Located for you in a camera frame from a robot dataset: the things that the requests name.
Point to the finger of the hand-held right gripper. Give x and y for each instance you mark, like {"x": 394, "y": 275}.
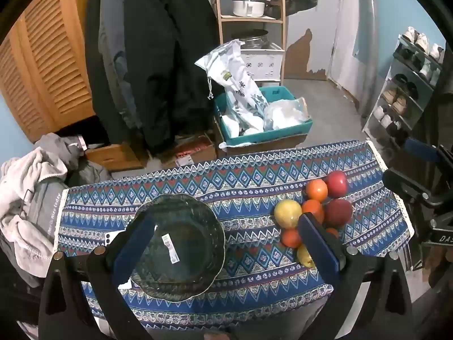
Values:
{"x": 407, "y": 186}
{"x": 421, "y": 148}

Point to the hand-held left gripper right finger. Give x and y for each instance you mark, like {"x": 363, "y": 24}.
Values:
{"x": 318, "y": 244}

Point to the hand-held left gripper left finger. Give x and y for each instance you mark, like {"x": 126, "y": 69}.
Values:
{"x": 132, "y": 251}

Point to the orange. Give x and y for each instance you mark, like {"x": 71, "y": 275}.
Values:
{"x": 332, "y": 232}
{"x": 312, "y": 208}
{"x": 316, "y": 190}
{"x": 291, "y": 238}

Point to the small yellow apple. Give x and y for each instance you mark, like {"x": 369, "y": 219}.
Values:
{"x": 304, "y": 256}

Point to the red apple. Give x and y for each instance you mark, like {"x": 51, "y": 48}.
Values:
{"x": 339, "y": 213}
{"x": 337, "y": 183}

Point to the large yellow apple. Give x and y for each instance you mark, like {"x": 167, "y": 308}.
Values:
{"x": 287, "y": 214}

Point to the scalloped glass bowl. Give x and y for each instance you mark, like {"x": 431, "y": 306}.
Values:
{"x": 184, "y": 233}

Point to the person's right hand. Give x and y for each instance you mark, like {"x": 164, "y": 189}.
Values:
{"x": 442, "y": 267}

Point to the white smartphone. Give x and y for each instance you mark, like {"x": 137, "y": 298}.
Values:
{"x": 112, "y": 238}

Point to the group of shoes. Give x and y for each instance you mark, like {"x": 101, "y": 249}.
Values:
{"x": 400, "y": 104}

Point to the metal shoe rack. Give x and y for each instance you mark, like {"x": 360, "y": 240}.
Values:
{"x": 407, "y": 78}

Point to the blue patterned tablecloth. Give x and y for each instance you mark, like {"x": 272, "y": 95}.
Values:
{"x": 247, "y": 191}

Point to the grey printed garment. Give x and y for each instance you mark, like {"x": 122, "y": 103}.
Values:
{"x": 46, "y": 202}

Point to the red printed cardboard box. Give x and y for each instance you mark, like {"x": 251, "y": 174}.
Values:
{"x": 191, "y": 150}

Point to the white towel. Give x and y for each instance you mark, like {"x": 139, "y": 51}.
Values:
{"x": 21, "y": 191}

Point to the clear plastic bag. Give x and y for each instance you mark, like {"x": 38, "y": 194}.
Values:
{"x": 286, "y": 113}

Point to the white door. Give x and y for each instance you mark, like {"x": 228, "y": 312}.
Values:
{"x": 348, "y": 24}

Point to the teal plastic bin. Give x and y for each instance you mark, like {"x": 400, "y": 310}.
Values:
{"x": 283, "y": 94}

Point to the white plastic basket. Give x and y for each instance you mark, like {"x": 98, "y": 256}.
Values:
{"x": 265, "y": 65}

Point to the white printed bag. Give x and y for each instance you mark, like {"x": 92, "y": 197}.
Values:
{"x": 235, "y": 81}

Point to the dark hanging jacket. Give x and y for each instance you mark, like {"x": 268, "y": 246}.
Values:
{"x": 93, "y": 71}

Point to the black hanging coat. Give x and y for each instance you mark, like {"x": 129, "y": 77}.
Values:
{"x": 159, "y": 60}

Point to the metal pot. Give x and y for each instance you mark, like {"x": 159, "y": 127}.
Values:
{"x": 253, "y": 39}

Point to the wooden louvered cabinet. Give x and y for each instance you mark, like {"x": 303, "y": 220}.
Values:
{"x": 46, "y": 60}

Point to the white cooking pot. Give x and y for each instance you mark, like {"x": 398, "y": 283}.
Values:
{"x": 247, "y": 7}

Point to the grey hanging jacket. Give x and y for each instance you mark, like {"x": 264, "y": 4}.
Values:
{"x": 110, "y": 24}

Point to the wooden shelf rack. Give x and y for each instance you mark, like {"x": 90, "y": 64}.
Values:
{"x": 222, "y": 24}

